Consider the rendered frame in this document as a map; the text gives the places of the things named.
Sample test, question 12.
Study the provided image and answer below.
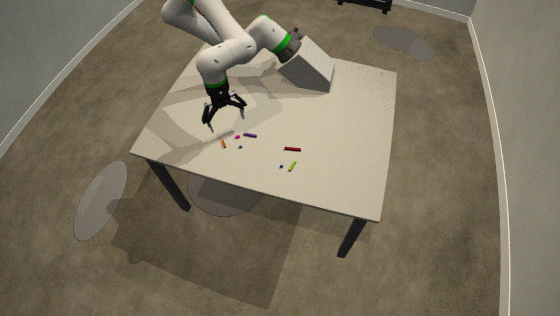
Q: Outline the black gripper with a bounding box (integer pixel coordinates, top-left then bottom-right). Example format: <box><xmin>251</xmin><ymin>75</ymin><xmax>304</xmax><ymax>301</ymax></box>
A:
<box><xmin>201</xmin><ymin>91</ymin><xmax>247</xmax><ymax>133</ymax></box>

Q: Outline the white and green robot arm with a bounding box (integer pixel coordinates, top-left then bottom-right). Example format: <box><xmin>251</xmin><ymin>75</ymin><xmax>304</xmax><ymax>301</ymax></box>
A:
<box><xmin>161</xmin><ymin>0</ymin><xmax>303</xmax><ymax>97</ymax></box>

